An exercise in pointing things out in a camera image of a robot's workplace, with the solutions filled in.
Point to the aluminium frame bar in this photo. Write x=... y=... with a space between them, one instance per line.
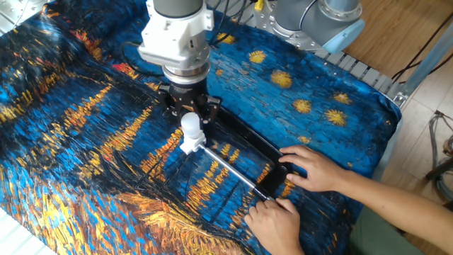
x=424 y=63

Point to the white lamp socket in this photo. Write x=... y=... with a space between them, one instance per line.
x=193 y=143

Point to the person's right hand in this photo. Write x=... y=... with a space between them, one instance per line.
x=320 y=170

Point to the person's right forearm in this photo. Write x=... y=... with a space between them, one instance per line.
x=400 y=207

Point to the white vented wrist housing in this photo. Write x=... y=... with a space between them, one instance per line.
x=177 y=35

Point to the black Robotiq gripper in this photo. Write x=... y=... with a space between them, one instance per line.
x=187 y=95

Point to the green trousers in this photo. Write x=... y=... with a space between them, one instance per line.
x=375 y=237

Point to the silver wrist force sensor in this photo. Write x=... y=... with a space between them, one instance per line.
x=185 y=69

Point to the person's left hand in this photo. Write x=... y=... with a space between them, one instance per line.
x=276 y=225

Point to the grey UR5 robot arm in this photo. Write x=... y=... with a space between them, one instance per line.
x=311 y=21

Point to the yellow plastic item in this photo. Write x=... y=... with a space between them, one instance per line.
x=259 y=5

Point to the black C-clamp with silver screw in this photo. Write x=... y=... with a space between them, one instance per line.
x=255 y=141

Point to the starry night painting tablecloth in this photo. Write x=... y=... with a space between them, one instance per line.
x=283 y=88

